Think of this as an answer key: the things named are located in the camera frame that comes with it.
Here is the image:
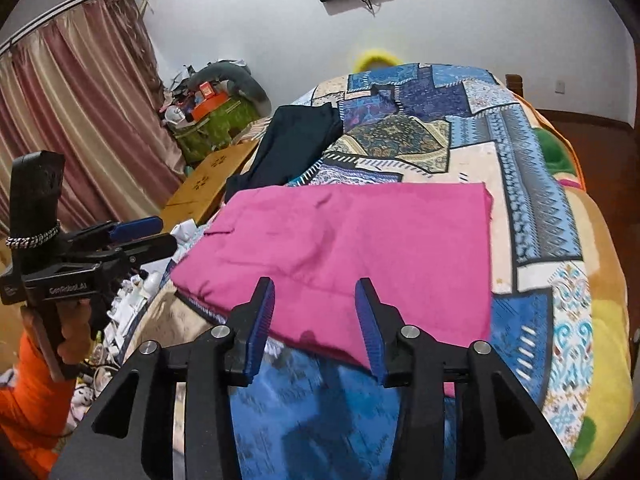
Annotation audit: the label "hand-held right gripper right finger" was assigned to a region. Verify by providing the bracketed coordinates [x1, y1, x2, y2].
[353, 277, 579, 480]

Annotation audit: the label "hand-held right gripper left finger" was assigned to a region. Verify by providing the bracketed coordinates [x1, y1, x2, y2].
[50, 276, 277, 480]

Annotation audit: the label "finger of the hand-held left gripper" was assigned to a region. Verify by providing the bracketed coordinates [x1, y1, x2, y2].
[67, 215, 165, 247]
[116, 233, 179, 267]

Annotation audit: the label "magenta pants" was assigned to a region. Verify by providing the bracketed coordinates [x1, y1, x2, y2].
[170, 181, 495, 400]

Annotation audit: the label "person's left forearm orange sleeve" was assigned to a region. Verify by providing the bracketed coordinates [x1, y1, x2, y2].
[0, 332, 80, 480]

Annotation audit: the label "dark navy pants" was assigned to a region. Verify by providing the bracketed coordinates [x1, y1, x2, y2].
[226, 103, 345, 206]

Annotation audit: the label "person's left hand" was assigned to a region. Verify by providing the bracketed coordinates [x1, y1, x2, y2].
[55, 299, 97, 367]

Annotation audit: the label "pile of white clutter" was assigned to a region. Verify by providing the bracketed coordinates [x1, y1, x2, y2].
[69, 217, 202, 423]

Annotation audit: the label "brown cardboard box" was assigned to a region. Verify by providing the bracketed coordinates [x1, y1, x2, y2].
[162, 139, 259, 224]

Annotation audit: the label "pink striped curtain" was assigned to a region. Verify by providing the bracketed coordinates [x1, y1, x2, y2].
[0, 0, 187, 237]

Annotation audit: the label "green patterned bag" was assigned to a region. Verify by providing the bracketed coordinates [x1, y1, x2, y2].
[172, 95, 261, 166]

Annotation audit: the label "orange box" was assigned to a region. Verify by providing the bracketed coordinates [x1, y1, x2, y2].
[189, 92, 229, 122]

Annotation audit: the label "blue patchwork bedspread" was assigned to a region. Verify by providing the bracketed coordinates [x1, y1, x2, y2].
[125, 62, 594, 480]

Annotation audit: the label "yellow fuzzy item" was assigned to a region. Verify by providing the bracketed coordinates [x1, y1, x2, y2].
[352, 48, 401, 72]

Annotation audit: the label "metal chain bracelet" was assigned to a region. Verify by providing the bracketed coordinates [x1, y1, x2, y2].
[5, 224, 61, 250]

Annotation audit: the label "white curtain rail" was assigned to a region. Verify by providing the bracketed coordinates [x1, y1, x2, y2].
[0, 0, 107, 55]

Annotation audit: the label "grey flexible hose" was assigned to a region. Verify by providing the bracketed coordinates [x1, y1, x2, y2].
[187, 61, 273, 114]

